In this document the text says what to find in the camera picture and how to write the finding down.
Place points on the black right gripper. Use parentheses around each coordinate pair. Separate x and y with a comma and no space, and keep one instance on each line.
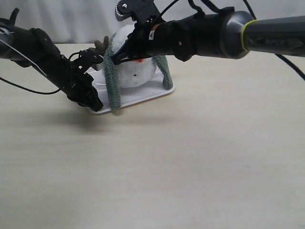
(169,38)

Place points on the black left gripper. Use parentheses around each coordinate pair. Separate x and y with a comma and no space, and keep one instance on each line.
(78,83)

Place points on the green knitted scarf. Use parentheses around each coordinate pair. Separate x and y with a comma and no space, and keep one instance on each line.
(112,84)

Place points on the white plastic tray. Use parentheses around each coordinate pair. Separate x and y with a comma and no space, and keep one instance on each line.
(129,96)

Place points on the white plush snowman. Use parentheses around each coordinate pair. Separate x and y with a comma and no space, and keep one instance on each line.
(129,74)

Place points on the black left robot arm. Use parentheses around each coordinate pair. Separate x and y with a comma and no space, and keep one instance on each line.
(34,48)

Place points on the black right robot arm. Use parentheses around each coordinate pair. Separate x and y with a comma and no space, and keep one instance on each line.
(229,35)

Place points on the white curtain backdrop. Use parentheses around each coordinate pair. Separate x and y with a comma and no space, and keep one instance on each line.
(83,21)

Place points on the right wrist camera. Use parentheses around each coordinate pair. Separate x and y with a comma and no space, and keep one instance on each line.
(141,11)

